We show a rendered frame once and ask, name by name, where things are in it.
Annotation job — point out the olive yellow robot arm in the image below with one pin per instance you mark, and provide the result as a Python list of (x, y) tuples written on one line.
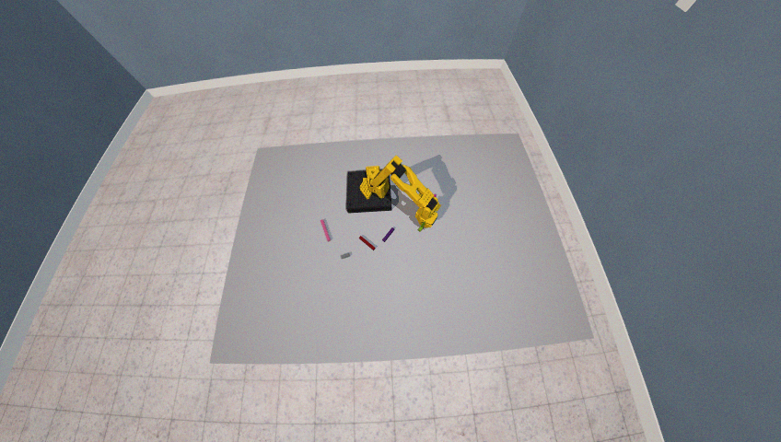
[(380, 185)]

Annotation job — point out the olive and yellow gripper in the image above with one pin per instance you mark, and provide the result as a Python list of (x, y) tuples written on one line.
[(428, 222)]

